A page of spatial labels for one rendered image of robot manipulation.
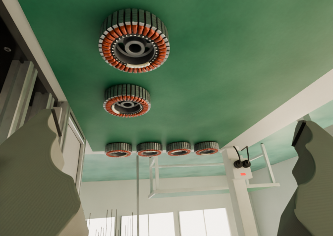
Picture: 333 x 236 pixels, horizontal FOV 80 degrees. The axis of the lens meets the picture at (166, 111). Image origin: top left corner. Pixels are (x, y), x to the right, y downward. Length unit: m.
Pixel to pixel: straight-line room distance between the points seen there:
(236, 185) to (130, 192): 5.76
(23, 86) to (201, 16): 0.30
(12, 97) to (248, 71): 0.44
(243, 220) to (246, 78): 0.67
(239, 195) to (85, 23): 0.90
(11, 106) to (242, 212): 0.91
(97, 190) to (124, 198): 0.81
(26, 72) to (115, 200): 6.32
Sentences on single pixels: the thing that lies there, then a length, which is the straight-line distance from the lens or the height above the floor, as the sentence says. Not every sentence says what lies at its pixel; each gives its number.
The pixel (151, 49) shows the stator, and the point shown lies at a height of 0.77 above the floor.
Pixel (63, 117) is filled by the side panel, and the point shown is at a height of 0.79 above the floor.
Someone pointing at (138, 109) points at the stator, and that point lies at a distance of 0.51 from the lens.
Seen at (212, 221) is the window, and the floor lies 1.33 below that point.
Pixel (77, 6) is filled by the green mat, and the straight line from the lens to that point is 0.34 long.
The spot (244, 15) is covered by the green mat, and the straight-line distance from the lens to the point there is 0.37.
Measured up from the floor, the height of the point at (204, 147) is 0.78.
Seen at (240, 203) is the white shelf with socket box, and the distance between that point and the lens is 1.02.
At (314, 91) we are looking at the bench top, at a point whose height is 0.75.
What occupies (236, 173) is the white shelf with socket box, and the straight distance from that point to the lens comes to 0.98.
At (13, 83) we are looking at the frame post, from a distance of 0.41.
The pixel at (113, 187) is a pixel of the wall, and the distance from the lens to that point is 6.67.
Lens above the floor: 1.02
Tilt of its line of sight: 27 degrees down
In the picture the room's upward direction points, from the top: 175 degrees clockwise
